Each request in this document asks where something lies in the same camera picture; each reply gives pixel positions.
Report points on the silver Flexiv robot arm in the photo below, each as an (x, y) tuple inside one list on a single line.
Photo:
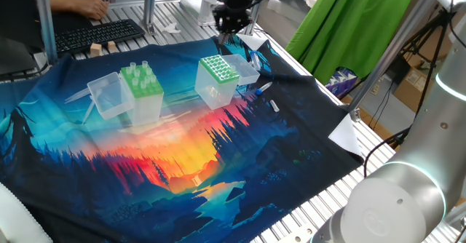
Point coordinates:
[(400, 206)]

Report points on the person bare forearm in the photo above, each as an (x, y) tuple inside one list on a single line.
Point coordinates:
[(62, 3)]

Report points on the person bare hand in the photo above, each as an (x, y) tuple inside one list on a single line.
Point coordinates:
[(91, 8)]

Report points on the crumpled white paper scrap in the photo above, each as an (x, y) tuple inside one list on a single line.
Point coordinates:
[(171, 27)]

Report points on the clear box green tip rack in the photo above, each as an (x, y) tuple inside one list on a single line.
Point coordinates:
[(215, 94), (147, 108)]

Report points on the slim blue-capped conical tube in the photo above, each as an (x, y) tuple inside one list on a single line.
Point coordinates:
[(264, 88)]

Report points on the bright green fabric sheet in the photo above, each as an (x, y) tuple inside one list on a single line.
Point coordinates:
[(346, 24)]

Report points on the blue patterned box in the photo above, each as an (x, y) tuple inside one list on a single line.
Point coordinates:
[(340, 83)]

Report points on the black computer keyboard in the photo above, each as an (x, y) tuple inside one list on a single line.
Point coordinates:
[(98, 33)]

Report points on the printed sunset landscape cloth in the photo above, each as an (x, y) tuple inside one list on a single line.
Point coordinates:
[(182, 163)]

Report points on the plain cardboard box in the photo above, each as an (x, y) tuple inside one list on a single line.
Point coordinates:
[(409, 86)]

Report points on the black tripod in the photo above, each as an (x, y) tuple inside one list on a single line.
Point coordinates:
[(422, 36)]

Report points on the person dark clothed torso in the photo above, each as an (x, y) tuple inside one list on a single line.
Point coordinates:
[(18, 17)]

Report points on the white flat device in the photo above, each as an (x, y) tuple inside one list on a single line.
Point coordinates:
[(453, 1)]

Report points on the white stand with base plate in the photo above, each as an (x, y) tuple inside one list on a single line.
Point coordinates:
[(204, 14)]

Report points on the slanted aluminium frame post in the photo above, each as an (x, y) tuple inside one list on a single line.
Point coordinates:
[(393, 46)]

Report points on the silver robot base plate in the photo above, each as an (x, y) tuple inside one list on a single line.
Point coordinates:
[(300, 235)]

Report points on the aluminium frame beam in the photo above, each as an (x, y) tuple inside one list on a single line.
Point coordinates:
[(455, 214)]

